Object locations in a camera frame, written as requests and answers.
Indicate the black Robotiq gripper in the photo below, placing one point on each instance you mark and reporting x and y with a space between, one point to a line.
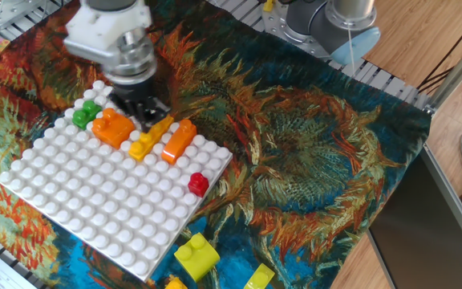
134 90

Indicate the slim yellow four-stud block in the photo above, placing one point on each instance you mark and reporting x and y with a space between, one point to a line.
147 142

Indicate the orange two-stud block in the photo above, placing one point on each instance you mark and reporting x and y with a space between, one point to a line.
112 129

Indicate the slim orange sloped block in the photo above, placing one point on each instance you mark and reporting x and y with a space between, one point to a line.
178 143

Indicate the small green two-stud block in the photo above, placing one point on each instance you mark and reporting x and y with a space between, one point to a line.
86 114

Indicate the white studded baseplate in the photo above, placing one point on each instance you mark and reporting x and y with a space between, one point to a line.
102 188

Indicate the small red block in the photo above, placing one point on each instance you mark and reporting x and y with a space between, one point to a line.
197 185

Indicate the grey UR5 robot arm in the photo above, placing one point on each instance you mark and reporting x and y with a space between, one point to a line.
335 24

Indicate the white and silver wrist adapter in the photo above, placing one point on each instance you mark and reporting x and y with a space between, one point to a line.
106 36

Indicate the colourful sunflower pattern rug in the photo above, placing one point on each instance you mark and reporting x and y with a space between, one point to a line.
255 120

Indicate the large lime two-stud block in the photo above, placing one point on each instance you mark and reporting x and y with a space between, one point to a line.
197 257

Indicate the small yellow object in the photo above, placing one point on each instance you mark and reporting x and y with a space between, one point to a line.
268 5

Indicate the perforated metal plate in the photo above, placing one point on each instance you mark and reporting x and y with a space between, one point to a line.
10 12

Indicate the large yellow four-stud block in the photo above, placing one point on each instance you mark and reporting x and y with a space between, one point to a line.
175 284

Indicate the small lime single-stud block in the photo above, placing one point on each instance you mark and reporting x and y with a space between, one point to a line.
259 277

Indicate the white zip tie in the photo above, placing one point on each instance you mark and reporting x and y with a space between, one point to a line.
351 50

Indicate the black monitor panel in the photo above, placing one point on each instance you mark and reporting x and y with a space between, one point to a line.
423 233

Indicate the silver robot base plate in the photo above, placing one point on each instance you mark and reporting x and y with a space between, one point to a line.
283 32

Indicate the aluminium frame beam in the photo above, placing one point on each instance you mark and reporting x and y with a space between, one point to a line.
455 76

